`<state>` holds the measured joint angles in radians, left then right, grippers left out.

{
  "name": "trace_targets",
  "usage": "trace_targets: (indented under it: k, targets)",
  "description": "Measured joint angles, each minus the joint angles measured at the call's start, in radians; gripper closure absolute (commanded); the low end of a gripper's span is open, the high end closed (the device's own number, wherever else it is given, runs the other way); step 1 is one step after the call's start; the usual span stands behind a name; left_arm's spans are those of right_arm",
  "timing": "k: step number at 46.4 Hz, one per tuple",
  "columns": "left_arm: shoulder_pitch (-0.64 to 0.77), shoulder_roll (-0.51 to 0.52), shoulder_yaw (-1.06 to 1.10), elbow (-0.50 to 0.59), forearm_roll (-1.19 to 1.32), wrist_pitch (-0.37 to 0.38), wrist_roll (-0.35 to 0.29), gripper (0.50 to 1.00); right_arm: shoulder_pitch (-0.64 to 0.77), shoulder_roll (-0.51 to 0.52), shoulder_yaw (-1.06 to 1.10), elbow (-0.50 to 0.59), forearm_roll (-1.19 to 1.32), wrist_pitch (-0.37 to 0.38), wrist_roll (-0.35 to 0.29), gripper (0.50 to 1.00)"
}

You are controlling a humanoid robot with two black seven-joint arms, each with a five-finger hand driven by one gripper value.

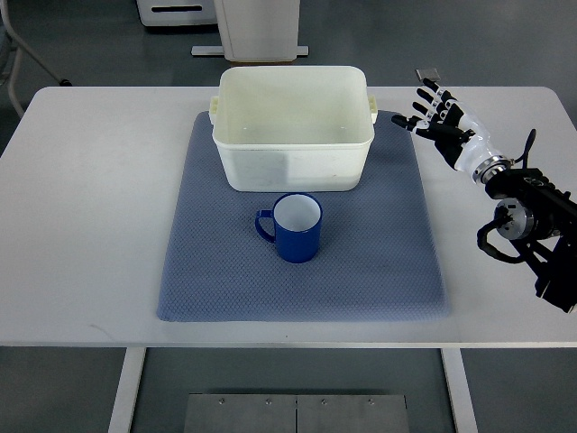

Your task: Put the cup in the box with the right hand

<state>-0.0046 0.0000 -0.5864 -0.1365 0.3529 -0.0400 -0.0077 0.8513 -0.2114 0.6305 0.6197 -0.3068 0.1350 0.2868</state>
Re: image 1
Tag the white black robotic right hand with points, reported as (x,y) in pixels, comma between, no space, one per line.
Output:
(458,135)

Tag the blue mug white inside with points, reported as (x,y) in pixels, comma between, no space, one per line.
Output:
(293,225)

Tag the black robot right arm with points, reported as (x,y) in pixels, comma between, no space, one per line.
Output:
(533,223)

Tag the white plastic box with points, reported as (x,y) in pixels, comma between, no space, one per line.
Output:
(293,128)

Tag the small grey floor square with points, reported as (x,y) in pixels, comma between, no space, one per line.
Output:
(430,74)

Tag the blue textured mat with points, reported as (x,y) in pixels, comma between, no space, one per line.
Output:
(376,261)

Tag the white right table leg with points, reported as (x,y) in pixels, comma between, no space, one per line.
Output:
(458,390)

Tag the white table leg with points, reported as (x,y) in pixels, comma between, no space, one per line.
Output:
(127,390)
(458,390)

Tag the white appliance with dark slot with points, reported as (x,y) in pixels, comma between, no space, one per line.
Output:
(158,13)

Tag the white left table leg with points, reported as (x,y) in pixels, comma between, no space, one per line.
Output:
(127,390)

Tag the white pedestal column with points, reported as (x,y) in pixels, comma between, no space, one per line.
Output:
(256,32)

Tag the white chair frame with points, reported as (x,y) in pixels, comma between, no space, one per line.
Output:
(13,47)

